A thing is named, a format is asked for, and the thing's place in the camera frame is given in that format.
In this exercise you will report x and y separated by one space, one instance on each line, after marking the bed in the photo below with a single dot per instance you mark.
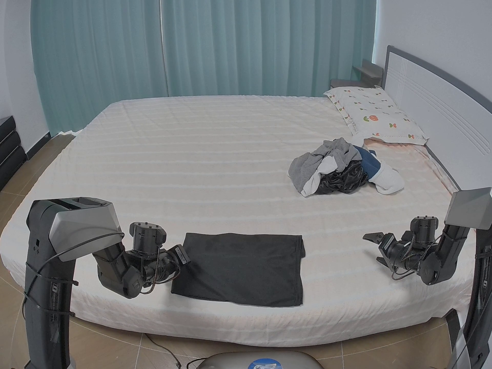
215 152

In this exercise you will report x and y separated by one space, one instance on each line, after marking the pile of clothes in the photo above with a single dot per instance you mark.
338 175

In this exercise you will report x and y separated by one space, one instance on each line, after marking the black T-shirt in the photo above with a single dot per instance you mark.
246 271

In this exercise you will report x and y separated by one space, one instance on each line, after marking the white printed pillow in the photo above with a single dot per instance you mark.
380 115

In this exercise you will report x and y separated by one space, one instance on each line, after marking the black chest of drawers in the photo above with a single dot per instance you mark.
11 148

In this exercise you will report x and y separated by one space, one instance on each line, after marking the grey bedside table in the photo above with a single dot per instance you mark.
365 73

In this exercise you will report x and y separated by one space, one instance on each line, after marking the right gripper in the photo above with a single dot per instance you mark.
394 250

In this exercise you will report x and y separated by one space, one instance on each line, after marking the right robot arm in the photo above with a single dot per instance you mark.
457 244

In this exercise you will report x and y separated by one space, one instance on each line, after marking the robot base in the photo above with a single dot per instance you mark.
261 360

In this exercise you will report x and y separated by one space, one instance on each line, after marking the blue-green curtain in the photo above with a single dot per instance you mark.
100 44
269 33

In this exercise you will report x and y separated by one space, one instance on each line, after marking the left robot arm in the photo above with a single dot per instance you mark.
50 283

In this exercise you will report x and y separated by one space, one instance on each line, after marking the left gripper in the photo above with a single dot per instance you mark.
171 263

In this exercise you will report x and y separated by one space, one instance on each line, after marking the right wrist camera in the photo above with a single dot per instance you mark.
407 236

